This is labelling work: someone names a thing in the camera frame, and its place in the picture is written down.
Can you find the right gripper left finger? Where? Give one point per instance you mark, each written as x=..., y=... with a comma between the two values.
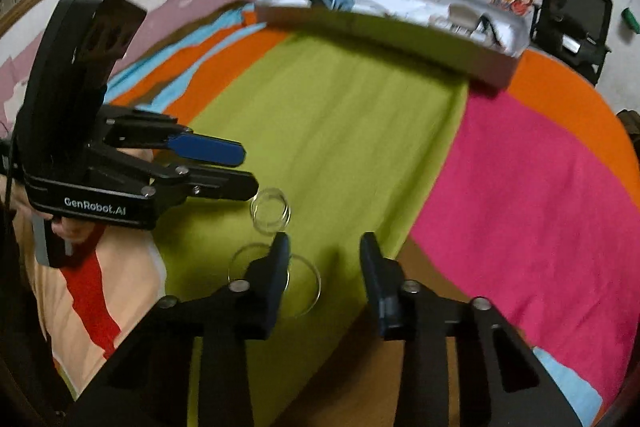
x=147, y=380

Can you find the colourful striped bedspread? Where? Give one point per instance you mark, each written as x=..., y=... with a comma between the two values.
x=528, y=196

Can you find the large silver bangle pair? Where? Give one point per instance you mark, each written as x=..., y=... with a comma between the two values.
x=303, y=285

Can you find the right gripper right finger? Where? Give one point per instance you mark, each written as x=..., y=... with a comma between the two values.
x=501, y=381

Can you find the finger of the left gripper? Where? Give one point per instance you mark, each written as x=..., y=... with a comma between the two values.
x=136, y=128
x=176, y=181

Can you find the silver bangle rings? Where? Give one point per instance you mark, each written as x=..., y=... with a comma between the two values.
x=270, y=211

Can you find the person's left hand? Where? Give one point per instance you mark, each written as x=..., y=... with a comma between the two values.
x=71, y=230

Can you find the green small hanging purse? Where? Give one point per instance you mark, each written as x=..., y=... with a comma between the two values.
x=630, y=21

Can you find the grey shallow tray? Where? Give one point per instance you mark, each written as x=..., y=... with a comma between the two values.
x=415, y=28

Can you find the black office chair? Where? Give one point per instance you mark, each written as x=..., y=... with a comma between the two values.
x=574, y=32

